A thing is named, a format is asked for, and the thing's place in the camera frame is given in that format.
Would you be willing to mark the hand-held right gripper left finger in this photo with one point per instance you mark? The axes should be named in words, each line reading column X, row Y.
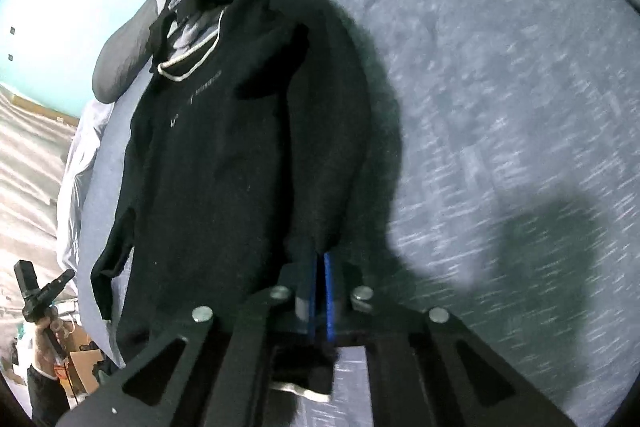
column 314, row 297

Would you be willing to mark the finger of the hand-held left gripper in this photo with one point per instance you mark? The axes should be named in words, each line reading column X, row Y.
column 57, row 287

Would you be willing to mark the light grey blanket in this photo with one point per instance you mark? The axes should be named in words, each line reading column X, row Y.
column 80, row 167

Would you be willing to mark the beige curtain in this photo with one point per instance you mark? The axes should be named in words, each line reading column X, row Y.
column 30, row 187

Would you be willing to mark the wooden board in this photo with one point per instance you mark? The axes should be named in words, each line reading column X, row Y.
column 45, row 107

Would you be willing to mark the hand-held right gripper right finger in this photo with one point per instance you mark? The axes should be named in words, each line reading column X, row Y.
column 329, row 297

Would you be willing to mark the person's left forearm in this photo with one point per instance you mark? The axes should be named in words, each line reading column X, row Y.
column 45, row 397

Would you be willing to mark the cardboard box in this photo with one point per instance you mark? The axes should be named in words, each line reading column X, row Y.
column 82, row 362

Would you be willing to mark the person's left hand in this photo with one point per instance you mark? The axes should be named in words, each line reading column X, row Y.
column 50, row 337

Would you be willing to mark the black sweater white trim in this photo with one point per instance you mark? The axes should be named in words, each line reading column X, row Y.
column 225, row 157

